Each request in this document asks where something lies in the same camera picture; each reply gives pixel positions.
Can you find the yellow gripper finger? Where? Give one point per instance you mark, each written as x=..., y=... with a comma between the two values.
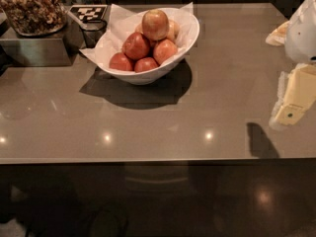
x=277, y=36
x=296, y=93

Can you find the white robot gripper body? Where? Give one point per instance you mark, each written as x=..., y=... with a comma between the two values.
x=302, y=34

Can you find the white ceramic bowl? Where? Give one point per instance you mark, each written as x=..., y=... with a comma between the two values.
x=143, y=78

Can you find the pale apple at back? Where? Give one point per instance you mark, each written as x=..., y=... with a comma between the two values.
x=172, y=35

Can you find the red apple middle right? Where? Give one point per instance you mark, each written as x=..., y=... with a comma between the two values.
x=163, y=50

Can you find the red apple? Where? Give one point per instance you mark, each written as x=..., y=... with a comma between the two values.
x=163, y=50
x=120, y=61
x=145, y=64
x=136, y=46

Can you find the top yellow-red apple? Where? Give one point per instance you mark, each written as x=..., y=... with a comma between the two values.
x=155, y=24

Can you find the red apple front centre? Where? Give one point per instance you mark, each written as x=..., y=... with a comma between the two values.
x=145, y=64

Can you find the red apple middle left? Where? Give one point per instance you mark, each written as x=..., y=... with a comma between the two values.
x=136, y=46

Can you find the white paper bowl liner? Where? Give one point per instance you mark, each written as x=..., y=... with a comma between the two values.
x=123, y=23

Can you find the red apple front left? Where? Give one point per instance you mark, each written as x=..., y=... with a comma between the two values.
x=120, y=61

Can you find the black white fiducial marker card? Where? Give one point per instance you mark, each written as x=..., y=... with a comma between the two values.
x=89, y=13

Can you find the dark metal riser box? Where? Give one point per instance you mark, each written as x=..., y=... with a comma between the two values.
x=58, y=49

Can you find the glass jar of nuts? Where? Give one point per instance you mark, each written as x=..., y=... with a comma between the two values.
x=34, y=18

